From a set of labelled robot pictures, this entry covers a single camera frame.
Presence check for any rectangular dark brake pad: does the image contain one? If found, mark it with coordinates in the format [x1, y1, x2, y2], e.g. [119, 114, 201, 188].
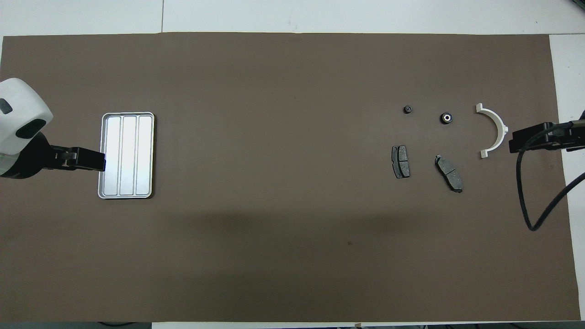
[391, 145, 410, 179]

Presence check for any white semicircular bracket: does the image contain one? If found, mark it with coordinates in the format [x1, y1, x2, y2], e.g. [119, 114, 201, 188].
[475, 103, 509, 159]

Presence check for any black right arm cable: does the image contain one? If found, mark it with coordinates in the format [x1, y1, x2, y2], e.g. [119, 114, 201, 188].
[516, 120, 585, 232]

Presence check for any silver ribbed metal tray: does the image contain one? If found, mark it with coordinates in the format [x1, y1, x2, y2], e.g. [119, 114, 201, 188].
[97, 112, 155, 200]

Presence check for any long dark brake pad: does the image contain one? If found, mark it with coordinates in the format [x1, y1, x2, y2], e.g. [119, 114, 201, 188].
[434, 154, 463, 193]

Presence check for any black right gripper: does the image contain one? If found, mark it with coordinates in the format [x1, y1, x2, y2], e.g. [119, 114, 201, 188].
[509, 110, 585, 154]

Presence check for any brown table mat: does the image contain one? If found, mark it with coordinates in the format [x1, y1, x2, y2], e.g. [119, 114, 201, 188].
[0, 32, 581, 323]

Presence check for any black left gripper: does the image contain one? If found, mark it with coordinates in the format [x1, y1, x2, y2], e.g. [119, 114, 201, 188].
[9, 132, 106, 180]

